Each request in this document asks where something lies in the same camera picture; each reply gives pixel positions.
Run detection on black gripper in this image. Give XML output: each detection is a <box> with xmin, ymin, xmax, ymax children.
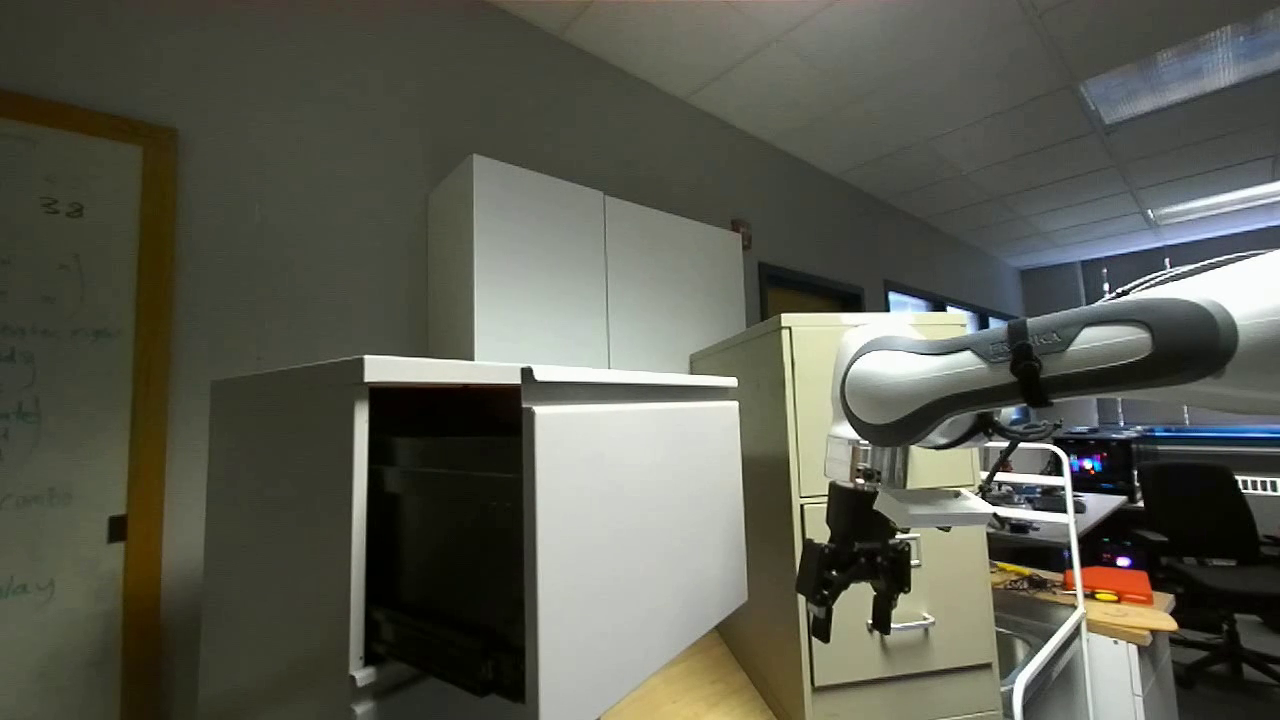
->
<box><xmin>795</xmin><ymin>485</ymin><xmax>907</xmax><ymax>644</ymax></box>

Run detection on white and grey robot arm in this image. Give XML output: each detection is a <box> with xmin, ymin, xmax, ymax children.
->
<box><xmin>795</xmin><ymin>253</ymin><xmax>1280</xmax><ymax>644</ymax></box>

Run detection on beige metal filing cabinet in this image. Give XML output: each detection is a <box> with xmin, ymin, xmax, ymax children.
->
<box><xmin>690</xmin><ymin>310</ymin><xmax>1001</xmax><ymax>720</ymax></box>

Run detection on white open top drawer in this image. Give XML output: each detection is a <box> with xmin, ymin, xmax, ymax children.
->
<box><xmin>362</xmin><ymin>365</ymin><xmax>749</xmax><ymax>720</ymax></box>

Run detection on white left cabinet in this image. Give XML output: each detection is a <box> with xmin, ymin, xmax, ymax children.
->
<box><xmin>196</xmin><ymin>350</ymin><xmax>740</xmax><ymax>720</ymax></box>

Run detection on orange tool on table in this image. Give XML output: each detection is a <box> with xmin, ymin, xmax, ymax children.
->
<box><xmin>1081</xmin><ymin>562</ymin><xmax>1151</xmax><ymax>602</ymax></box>

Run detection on wooden side table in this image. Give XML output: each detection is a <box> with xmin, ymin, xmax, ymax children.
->
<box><xmin>993</xmin><ymin>560</ymin><xmax>1180</xmax><ymax>720</ymax></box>

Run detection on black office chair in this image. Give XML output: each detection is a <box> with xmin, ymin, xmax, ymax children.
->
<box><xmin>1140</xmin><ymin>461</ymin><xmax>1280</xmax><ymax>685</ymax></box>

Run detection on ceiling fluorescent light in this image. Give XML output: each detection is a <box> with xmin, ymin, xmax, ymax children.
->
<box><xmin>1144</xmin><ymin>178</ymin><xmax>1280</xmax><ymax>223</ymax></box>

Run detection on wood framed whiteboard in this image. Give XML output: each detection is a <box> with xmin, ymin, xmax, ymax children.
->
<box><xmin>0</xmin><ymin>92</ymin><xmax>177</xmax><ymax>720</ymax></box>

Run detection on white metal tube frame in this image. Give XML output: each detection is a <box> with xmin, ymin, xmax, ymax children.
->
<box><xmin>980</xmin><ymin>439</ymin><xmax>1086</xmax><ymax>720</ymax></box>

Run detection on white wall cabinet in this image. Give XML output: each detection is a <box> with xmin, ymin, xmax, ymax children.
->
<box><xmin>423</xmin><ymin>156</ymin><xmax>749</xmax><ymax>371</ymax></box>

